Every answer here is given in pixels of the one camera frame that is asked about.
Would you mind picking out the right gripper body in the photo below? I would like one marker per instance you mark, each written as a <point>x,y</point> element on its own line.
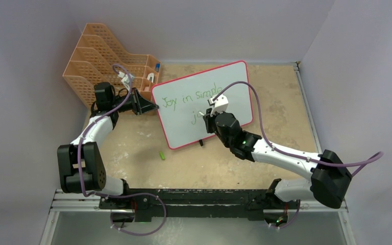
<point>212,127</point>

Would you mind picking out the pink framed whiteboard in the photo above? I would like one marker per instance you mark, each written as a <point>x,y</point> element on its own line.
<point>181,99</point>

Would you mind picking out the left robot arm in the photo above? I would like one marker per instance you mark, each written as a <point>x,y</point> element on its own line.
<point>81,168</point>

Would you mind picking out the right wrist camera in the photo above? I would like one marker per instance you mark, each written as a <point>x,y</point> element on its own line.
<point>219,105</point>

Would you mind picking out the aluminium base frame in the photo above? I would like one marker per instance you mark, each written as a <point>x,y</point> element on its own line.
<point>143,204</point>

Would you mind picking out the orange plastic file organizer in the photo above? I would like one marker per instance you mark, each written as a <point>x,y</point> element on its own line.
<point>92,59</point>

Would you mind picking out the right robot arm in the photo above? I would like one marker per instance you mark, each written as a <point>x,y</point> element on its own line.
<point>324,177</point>

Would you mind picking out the white stapler in organizer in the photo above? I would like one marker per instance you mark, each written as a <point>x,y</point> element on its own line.
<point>151,77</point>

